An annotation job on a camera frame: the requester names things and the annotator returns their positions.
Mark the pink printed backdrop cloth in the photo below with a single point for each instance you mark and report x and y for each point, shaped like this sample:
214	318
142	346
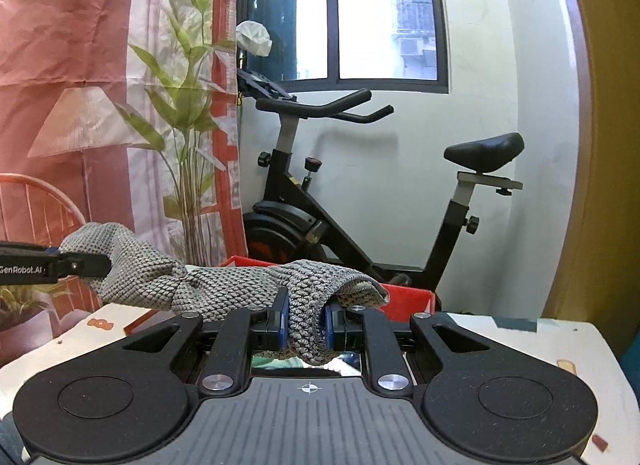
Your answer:
75	45

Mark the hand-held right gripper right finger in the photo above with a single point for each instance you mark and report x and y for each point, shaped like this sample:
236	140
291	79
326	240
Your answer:
329	327

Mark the black exercise bike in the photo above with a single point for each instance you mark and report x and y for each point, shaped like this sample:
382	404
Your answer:
270	230

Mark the grey knitted cloth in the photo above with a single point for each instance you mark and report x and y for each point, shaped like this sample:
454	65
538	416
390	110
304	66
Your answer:
225	290

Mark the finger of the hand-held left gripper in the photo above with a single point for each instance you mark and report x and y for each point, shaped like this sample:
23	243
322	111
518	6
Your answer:
80	265

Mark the dark framed window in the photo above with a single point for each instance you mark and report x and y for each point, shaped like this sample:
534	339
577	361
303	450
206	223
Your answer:
375	20

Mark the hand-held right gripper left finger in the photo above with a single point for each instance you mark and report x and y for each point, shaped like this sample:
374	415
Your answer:
281	320

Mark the blue curtain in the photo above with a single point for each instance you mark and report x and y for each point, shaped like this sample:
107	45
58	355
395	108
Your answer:
632	361

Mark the red cardboard box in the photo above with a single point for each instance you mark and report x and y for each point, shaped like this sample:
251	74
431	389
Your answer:
410	302

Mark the wooden door frame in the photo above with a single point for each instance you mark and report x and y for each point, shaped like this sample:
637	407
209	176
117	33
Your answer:
600	145

